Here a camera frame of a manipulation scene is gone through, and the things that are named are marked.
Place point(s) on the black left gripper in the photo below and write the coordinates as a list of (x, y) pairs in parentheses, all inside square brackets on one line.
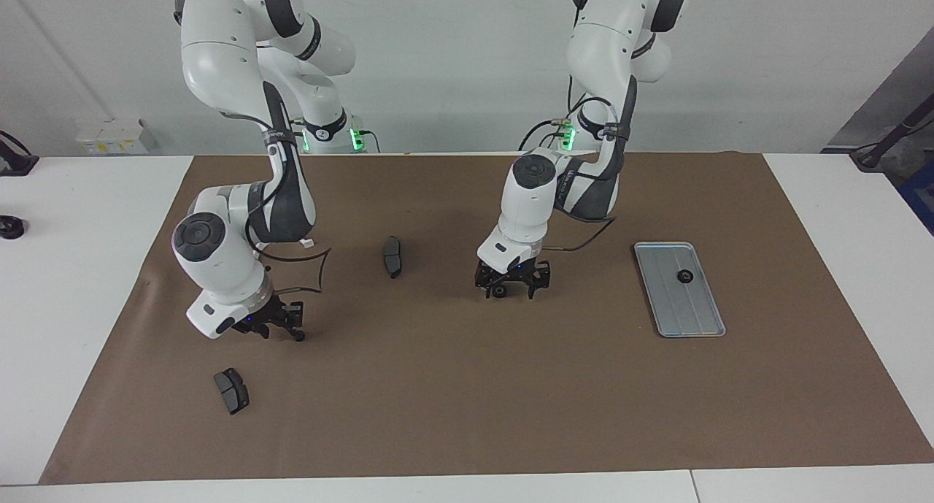
[(514, 269)]

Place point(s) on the small black round knob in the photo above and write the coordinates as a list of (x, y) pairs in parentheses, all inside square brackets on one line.
[(11, 228)]

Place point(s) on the long dark grey brake pad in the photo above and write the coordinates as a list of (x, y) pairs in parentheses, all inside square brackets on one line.
[(392, 256)]

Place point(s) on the white curved plastic bracket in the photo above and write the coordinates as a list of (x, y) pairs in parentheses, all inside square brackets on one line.
[(308, 244)]

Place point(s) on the silver metal tray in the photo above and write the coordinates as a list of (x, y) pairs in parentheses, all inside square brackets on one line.
[(693, 313)]

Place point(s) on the brown table mat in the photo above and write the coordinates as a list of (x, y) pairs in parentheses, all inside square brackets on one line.
[(474, 386)]

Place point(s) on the white wall socket box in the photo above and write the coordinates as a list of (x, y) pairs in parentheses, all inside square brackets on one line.
[(113, 138)]

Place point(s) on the large black bearing gear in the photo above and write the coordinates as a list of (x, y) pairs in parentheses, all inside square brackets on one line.
[(499, 292), (686, 276)]

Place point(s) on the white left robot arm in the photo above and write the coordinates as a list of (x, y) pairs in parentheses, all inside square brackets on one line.
[(606, 43)]

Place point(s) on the short dark grey brake pad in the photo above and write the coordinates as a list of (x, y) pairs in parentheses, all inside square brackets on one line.
[(232, 391)]

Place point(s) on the black table clamp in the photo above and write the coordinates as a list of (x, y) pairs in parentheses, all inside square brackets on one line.
[(14, 166)]

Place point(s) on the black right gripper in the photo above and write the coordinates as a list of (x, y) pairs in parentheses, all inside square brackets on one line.
[(263, 313)]

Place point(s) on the black stand pole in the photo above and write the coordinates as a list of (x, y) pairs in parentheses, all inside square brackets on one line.
[(894, 134)]

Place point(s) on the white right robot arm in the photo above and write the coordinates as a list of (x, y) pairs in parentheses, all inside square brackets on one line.
[(219, 50)]

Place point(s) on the blue crate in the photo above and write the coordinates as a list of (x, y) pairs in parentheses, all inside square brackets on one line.
[(921, 196)]

